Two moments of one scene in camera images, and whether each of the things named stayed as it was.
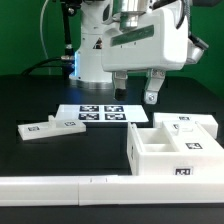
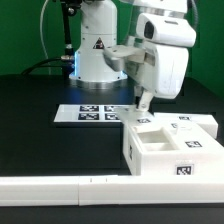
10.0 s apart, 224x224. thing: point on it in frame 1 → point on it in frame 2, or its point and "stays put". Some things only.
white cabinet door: [188, 137] stays put
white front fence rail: [111, 190] stays put
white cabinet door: [52, 128] → [133, 118]
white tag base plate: [103, 113] stays put
